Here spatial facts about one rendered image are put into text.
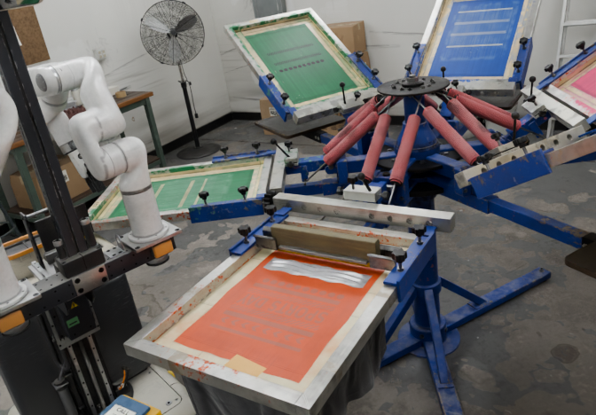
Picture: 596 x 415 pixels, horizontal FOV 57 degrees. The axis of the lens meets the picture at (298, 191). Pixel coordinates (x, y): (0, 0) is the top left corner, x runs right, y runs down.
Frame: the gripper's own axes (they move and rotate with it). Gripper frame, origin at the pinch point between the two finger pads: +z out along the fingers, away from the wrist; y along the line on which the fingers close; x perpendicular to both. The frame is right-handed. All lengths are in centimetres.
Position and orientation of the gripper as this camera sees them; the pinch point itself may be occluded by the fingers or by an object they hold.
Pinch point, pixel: (98, 188)
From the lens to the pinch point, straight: 203.8
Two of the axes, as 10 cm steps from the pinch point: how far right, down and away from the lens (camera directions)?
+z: 4.5, 8.6, 2.3
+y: -5.0, 0.2, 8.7
